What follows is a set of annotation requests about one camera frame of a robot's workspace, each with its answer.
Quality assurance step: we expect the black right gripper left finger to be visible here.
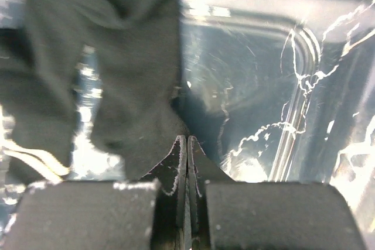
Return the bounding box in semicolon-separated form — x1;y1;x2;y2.
140;135;188;249

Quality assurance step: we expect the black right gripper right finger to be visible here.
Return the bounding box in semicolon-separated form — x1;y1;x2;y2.
187;136;233;249

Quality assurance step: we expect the clear plastic bin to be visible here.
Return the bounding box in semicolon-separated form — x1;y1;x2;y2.
1;0;374;235

